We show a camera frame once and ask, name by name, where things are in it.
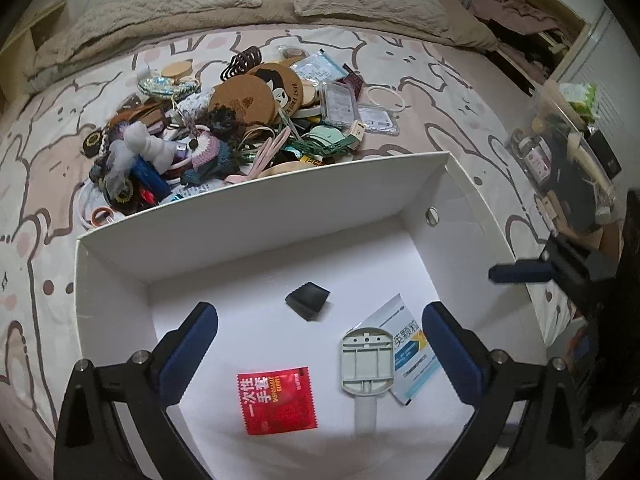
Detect white silicone ring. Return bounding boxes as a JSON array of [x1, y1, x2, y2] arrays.
[[365, 86, 407, 113]]

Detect bunny printed bed sheet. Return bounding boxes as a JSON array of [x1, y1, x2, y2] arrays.
[[0, 25, 591, 480]]

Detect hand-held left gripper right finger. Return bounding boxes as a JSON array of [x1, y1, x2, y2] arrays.
[[421, 301, 586, 480]]

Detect small black square object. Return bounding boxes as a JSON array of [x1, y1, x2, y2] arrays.
[[285, 281, 331, 322]]

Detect pale green plastic holder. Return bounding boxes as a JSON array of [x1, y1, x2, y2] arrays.
[[340, 326, 399, 433]]

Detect red glove packet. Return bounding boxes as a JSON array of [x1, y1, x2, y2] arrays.
[[236, 366, 318, 436]]

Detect black hair claw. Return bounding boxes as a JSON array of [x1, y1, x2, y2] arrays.
[[218, 46, 263, 82]]

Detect white gauze doll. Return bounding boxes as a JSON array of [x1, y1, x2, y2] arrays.
[[107, 122, 176, 186]]

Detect white box container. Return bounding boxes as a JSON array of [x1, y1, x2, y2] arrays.
[[75, 151, 551, 480]]

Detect crochet pouch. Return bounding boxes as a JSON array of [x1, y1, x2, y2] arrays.
[[137, 75, 201, 101]]

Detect wooden closet cubby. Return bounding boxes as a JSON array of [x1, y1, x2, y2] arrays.
[[445, 0, 601, 96]]

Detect clear plastic storage bin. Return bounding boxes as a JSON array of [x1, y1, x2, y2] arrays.
[[505, 80, 623, 236]]

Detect pile of clothes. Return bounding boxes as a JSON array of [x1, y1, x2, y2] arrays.
[[460, 0, 571, 81]]

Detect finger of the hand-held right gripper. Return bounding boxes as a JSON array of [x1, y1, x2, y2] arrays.
[[488, 234, 602, 307]]

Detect blue white medicine sachet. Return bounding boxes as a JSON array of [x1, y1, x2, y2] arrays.
[[360, 294, 433, 406]]

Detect beige fleece blanket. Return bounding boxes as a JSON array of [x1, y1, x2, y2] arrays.
[[27, 0, 501, 91]]

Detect clear plastic case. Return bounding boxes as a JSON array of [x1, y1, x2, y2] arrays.
[[357, 102, 401, 136], [320, 80, 361, 128]]

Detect round wooden lid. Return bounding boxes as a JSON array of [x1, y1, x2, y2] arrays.
[[160, 59, 196, 81]]

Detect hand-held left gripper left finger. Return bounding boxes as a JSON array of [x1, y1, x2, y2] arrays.
[[52, 301, 219, 480]]

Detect light blue sachet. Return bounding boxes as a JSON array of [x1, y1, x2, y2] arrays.
[[295, 50, 346, 91]]

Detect mint green case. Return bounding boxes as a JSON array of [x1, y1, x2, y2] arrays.
[[305, 125, 351, 148]]

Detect green packet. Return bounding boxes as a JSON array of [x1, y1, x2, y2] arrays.
[[560, 82, 598, 121]]

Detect brown leather pouch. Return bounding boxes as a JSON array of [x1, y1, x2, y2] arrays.
[[110, 102, 171, 128]]

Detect green patterned clips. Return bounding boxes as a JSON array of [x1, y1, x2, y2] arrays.
[[285, 140, 353, 162]]

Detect pink cable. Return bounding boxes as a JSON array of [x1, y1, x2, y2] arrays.
[[225, 127, 293, 186]]

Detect printed cork coaster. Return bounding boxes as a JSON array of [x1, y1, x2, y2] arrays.
[[247, 62, 306, 111]]

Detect plain cork coaster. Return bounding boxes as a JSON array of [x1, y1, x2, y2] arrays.
[[207, 82, 278, 126]]

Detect wooden bedside shelf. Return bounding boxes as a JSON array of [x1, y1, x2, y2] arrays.
[[0, 2, 68, 101]]

